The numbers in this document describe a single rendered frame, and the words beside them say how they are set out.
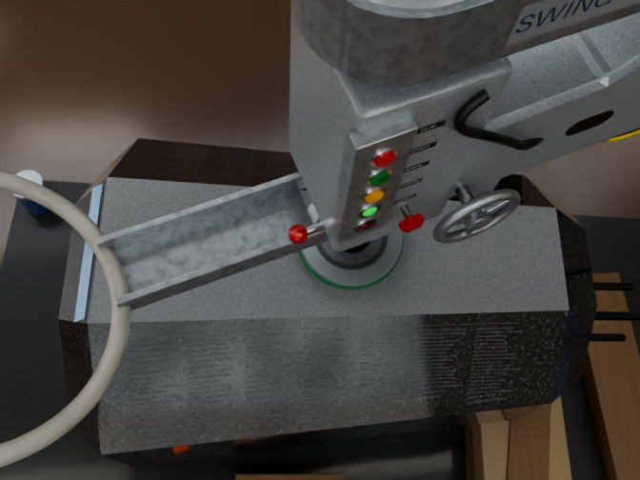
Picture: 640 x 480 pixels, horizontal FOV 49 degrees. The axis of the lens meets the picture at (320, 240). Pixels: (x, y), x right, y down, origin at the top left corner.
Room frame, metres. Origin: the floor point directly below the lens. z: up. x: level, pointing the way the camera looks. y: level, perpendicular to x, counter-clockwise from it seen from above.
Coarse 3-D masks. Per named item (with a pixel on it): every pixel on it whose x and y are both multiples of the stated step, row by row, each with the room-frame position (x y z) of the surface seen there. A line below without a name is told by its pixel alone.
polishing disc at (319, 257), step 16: (384, 240) 0.56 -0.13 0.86; (400, 240) 0.57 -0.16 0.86; (304, 256) 0.50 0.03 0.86; (320, 256) 0.51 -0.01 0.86; (336, 256) 0.51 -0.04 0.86; (352, 256) 0.52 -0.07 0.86; (368, 256) 0.52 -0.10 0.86; (384, 256) 0.53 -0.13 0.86; (320, 272) 0.47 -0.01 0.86; (336, 272) 0.48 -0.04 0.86; (352, 272) 0.48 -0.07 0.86; (368, 272) 0.49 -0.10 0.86; (384, 272) 0.49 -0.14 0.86
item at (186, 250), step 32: (256, 192) 0.52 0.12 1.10; (288, 192) 0.55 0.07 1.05; (160, 224) 0.44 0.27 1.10; (192, 224) 0.46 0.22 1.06; (224, 224) 0.47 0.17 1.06; (256, 224) 0.48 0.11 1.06; (288, 224) 0.49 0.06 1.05; (128, 256) 0.39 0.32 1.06; (160, 256) 0.39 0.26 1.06; (192, 256) 0.40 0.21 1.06; (224, 256) 0.41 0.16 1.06; (256, 256) 0.40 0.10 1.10; (160, 288) 0.33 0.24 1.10; (192, 288) 0.35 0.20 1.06
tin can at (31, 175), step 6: (18, 174) 0.93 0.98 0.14; (24, 174) 0.93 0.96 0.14; (30, 174) 0.93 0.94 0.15; (36, 174) 0.93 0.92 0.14; (30, 180) 0.91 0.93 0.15; (36, 180) 0.91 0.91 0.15; (42, 180) 0.92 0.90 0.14; (18, 198) 0.85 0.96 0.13; (24, 198) 0.85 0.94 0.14; (24, 204) 0.85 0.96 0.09; (30, 204) 0.85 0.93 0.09; (36, 204) 0.86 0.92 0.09; (30, 210) 0.85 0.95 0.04; (36, 210) 0.85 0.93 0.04; (42, 210) 0.86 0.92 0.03
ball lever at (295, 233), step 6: (318, 222) 0.45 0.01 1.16; (324, 222) 0.45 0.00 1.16; (294, 228) 0.43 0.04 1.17; (300, 228) 0.43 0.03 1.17; (306, 228) 0.44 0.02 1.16; (312, 228) 0.44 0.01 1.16; (318, 228) 0.44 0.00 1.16; (324, 228) 0.44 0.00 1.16; (294, 234) 0.42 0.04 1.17; (300, 234) 0.42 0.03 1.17; (306, 234) 0.43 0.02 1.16; (294, 240) 0.42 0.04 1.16; (300, 240) 0.42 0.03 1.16
